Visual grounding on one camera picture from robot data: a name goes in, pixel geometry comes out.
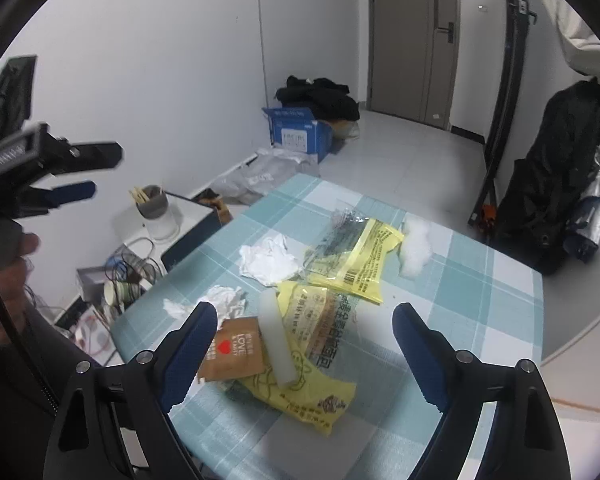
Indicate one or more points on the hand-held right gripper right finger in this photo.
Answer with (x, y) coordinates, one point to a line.
(414, 345)

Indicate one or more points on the white plastic mailer bag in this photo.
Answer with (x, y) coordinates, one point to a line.
(290, 157)

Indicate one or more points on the small crumpled white tissue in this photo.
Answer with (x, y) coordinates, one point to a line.
(220, 297)

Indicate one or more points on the black backpack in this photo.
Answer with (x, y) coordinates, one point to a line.
(555, 170)

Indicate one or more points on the beige bag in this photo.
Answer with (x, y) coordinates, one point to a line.
(347, 130)

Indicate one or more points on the grey-brown door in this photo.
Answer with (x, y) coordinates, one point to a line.
(405, 35)

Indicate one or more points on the grey cup with wooden sticks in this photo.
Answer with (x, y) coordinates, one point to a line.
(152, 205)

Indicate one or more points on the teal checked tablecloth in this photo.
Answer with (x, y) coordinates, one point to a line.
(470, 285)

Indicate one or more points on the yellow and clear plastic wrapper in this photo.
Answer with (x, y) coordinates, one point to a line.
(360, 260)

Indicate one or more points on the white side cabinet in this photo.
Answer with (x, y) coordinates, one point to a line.
(130, 225)

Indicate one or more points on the white hanging cloth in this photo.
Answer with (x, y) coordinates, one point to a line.
(575, 30)

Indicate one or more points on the grey plastic mailer bag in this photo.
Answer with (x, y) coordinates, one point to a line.
(255, 182)

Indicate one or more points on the paper cup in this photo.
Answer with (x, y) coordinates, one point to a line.
(120, 292)

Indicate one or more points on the large yellow snack bag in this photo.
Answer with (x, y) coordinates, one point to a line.
(305, 390)

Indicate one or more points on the pile of black clothes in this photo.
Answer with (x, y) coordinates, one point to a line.
(320, 95)

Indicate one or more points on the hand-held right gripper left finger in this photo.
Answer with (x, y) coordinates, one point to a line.
(196, 340)

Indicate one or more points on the large crumpled white tissue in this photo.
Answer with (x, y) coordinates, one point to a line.
(270, 262)

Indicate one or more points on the blue cardboard box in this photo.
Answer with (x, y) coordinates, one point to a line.
(295, 135)

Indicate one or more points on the person's left hand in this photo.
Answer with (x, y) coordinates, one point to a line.
(10, 300)

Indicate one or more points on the orange tool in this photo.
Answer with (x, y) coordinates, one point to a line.
(487, 215)

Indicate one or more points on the brown paper packet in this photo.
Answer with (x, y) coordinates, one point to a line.
(230, 355)

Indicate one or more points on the white translucent jar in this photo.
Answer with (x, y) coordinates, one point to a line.
(162, 227)

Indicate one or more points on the white foam piece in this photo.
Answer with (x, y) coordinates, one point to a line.
(419, 247)

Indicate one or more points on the black metal rack frame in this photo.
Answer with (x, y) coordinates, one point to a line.
(510, 60)

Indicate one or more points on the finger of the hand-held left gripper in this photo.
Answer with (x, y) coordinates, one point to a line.
(75, 191)
(92, 155)

